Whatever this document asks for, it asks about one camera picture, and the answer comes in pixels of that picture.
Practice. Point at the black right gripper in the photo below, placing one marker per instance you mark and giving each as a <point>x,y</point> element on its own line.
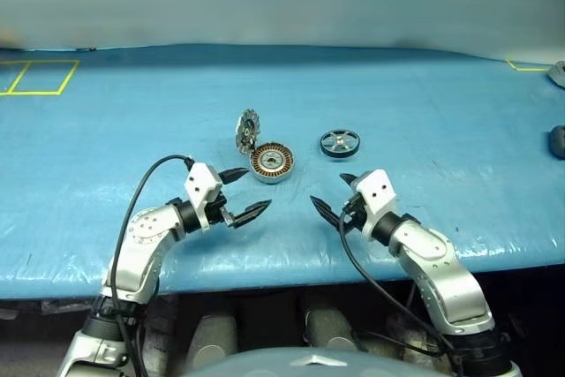
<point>355,213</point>

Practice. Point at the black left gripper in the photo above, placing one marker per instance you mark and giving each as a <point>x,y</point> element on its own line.
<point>217,213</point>

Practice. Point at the motor stator with copper windings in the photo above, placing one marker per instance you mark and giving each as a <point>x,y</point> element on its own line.
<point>271,164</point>

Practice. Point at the silver toothed gear part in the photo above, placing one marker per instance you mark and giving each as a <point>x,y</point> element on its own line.
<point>245,130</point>

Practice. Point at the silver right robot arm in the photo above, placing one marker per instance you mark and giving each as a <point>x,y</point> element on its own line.
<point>446,275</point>

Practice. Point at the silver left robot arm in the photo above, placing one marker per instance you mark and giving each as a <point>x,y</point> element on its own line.
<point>141,240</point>

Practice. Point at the blue plastic table cover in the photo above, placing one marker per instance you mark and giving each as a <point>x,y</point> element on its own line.
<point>132,130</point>

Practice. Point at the grey rounded robot leg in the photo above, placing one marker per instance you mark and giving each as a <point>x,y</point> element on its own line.
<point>214,337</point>
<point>331,328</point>

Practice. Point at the grey robot torso with logo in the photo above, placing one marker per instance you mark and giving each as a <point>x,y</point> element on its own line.
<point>309,364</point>

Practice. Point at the dark grey rounded object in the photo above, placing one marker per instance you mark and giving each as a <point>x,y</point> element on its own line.
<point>558,74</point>
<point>557,140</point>

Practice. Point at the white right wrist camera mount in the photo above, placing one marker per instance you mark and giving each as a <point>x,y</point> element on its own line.
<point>375,191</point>

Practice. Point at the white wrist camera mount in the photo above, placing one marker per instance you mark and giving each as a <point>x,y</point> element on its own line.
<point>375,191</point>
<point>202,180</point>

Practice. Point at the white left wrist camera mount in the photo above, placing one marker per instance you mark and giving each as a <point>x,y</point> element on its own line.
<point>202,180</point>

